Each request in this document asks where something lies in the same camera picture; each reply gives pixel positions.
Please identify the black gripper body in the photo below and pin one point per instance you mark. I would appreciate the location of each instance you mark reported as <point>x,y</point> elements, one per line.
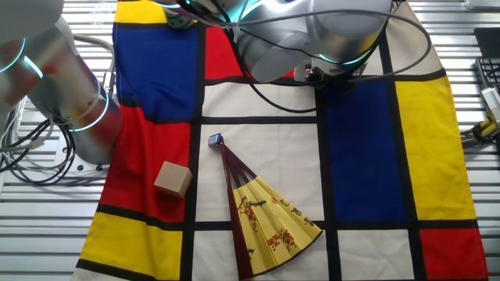
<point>332,80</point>

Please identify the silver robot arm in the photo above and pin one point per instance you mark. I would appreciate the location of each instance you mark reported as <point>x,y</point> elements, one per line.
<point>332,27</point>

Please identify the colour block tablecloth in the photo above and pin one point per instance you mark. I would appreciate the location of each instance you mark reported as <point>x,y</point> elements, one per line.
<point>273,164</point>

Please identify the yellow folding paper fan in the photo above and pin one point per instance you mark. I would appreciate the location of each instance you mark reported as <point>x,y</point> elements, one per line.
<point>269,222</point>

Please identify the black keyboard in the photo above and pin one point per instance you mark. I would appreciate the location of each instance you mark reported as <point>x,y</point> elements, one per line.
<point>488,74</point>

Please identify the black screen panel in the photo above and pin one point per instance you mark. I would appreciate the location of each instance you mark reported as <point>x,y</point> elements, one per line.
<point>488,41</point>

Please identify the clear tape roll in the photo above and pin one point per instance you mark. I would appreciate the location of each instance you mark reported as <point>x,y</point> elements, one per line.
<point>177,21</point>

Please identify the wooden cube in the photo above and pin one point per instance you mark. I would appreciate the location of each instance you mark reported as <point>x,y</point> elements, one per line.
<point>172,179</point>

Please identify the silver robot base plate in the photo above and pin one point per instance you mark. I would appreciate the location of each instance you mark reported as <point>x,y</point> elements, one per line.
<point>64,150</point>

